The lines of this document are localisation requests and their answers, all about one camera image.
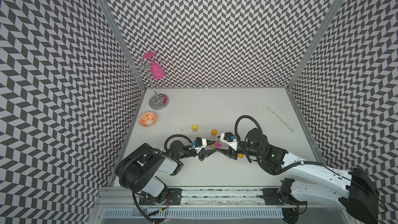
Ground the pink paint jar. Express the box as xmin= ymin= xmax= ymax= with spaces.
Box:
xmin=214 ymin=141 xmax=222 ymax=149

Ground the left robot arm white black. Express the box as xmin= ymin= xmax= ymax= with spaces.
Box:
xmin=115 ymin=134 xmax=216 ymax=197

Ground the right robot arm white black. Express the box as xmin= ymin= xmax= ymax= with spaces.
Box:
xmin=218 ymin=128 xmax=379 ymax=224

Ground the yellow paint jar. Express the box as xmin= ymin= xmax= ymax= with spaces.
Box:
xmin=192 ymin=124 xmax=198 ymax=132

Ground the clear plastic ruler strip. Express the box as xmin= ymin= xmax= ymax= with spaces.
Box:
xmin=266 ymin=107 xmax=294 ymax=132

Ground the orange patterned ceramic bowl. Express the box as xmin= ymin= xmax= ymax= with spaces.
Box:
xmin=138 ymin=111 xmax=158 ymax=128

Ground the chrome glass holder stand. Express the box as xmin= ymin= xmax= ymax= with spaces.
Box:
xmin=127 ymin=63 xmax=170 ymax=111

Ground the pink plastic wine glass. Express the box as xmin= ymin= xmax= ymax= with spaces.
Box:
xmin=143 ymin=51 xmax=165 ymax=80

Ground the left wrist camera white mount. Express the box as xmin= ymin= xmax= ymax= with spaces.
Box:
xmin=191 ymin=138 xmax=207 ymax=149

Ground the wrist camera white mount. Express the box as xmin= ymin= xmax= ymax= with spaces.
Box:
xmin=219 ymin=132 xmax=238 ymax=151
xmin=191 ymin=138 xmax=207 ymax=149

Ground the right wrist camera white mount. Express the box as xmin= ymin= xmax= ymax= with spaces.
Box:
xmin=219 ymin=132 xmax=238 ymax=151

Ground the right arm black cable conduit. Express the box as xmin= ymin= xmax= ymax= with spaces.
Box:
xmin=234 ymin=114 xmax=262 ymax=164

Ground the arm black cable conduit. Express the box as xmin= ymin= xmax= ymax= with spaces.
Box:
xmin=234 ymin=114 xmax=262 ymax=164
xmin=164 ymin=134 xmax=193 ymax=153

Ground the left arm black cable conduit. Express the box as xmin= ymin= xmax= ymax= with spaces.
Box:
xmin=164 ymin=134 xmax=193 ymax=153

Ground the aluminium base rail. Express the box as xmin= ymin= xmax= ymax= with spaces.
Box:
xmin=94 ymin=183 xmax=343 ymax=207

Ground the aluminium corner post left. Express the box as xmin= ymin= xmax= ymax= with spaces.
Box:
xmin=96 ymin=0 xmax=146 ymax=91

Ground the aluminium corner post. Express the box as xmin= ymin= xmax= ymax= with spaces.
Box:
xmin=96 ymin=0 xmax=146 ymax=91
xmin=286 ymin=0 xmax=344 ymax=91

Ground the aluminium corner post right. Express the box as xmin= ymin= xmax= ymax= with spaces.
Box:
xmin=286 ymin=0 xmax=344 ymax=91

